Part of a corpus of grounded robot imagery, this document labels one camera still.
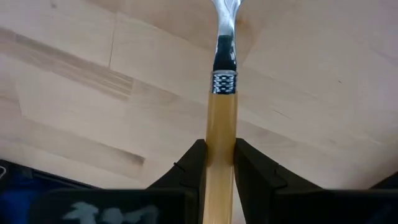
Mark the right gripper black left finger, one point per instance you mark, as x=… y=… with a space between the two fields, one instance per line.
x=189 y=168

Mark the blue fabric item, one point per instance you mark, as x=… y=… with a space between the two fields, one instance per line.
x=15 y=202

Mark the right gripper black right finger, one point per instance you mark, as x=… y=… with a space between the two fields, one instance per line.
x=255 y=174

